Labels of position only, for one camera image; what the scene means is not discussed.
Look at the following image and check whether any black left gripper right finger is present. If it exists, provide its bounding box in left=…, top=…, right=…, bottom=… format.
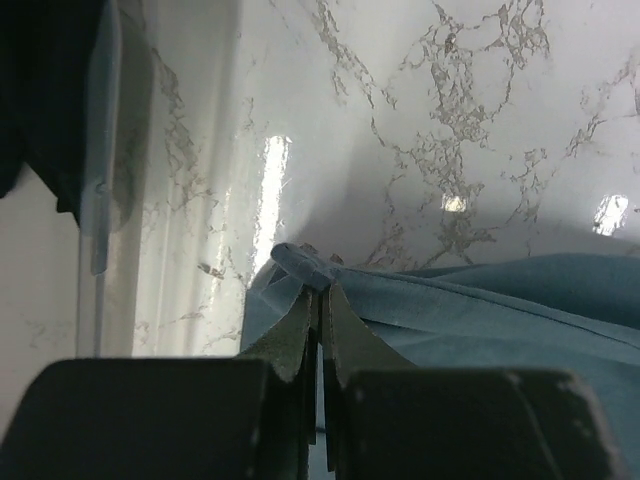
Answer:
left=320, top=284, right=625, bottom=479

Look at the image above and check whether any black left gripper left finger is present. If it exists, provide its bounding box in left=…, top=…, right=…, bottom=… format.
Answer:
left=1, top=292, right=315, bottom=479

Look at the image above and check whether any blue-grey t-shirt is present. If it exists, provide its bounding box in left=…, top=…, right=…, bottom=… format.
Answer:
left=242, top=242, right=640, bottom=401

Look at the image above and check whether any clear plastic bin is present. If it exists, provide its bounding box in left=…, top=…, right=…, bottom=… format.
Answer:
left=76, top=1, right=154, bottom=357

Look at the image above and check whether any black t-shirt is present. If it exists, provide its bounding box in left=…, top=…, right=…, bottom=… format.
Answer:
left=1, top=1, right=105, bottom=217

